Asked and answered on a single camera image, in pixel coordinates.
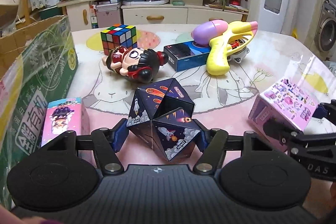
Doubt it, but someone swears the pink sticker box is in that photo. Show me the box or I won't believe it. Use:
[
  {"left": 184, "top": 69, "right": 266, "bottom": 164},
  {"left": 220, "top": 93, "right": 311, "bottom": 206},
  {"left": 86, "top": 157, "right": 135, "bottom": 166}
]
[{"left": 248, "top": 77, "right": 318, "bottom": 152}]

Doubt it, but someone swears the pink blue small box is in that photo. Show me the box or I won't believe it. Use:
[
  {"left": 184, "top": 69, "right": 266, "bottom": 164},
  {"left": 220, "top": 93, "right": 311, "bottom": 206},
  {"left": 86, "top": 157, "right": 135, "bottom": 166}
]
[{"left": 41, "top": 97, "right": 90, "bottom": 146}]

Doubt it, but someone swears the washing machine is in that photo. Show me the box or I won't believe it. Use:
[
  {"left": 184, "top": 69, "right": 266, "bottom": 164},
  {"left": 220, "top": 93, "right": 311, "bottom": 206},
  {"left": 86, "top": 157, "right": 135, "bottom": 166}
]
[{"left": 304, "top": 0, "right": 335, "bottom": 61}]

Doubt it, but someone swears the cartoon doll figure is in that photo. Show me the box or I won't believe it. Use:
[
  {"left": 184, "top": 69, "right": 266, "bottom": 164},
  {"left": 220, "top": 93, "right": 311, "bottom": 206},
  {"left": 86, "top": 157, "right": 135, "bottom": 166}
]
[{"left": 102, "top": 46, "right": 169, "bottom": 84}]

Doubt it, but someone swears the open cardboard box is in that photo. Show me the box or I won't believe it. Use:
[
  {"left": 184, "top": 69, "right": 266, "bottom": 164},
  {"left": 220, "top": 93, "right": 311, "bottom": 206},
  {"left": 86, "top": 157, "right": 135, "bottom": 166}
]
[{"left": 1, "top": 15, "right": 78, "bottom": 209}]

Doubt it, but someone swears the rubiks cube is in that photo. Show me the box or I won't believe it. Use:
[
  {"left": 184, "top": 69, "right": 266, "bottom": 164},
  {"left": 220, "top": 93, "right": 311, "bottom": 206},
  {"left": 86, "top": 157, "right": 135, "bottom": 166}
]
[{"left": 100, "top": 24, "right": 138, "bottom": 55}]

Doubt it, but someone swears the blue black medicine box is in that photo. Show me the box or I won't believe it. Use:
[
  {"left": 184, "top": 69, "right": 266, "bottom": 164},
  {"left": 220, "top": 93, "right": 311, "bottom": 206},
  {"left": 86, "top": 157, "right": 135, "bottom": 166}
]
[{"left": 163, "top": 40, "right": 211, "bottom": 72}]

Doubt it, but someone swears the yellow pink water gun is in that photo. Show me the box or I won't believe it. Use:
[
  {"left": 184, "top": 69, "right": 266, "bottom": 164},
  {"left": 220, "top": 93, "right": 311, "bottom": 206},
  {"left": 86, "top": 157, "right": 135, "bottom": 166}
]
[{"left": 191, "top": 19, "right": 259, "bottom": 76}]

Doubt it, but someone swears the pink storage box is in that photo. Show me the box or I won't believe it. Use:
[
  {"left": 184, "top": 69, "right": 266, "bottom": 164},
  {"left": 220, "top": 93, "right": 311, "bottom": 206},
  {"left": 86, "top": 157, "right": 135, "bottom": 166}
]
[{"left": 96, "top": 3, "right": 121, "bottom": 28}]

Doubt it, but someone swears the cream tv cabinet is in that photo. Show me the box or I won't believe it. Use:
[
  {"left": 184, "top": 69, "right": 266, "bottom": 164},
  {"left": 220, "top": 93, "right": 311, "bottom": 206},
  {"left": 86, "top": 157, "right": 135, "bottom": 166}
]
[{"left": 57, "top": 0, "right": 248, "bottom": 31}]

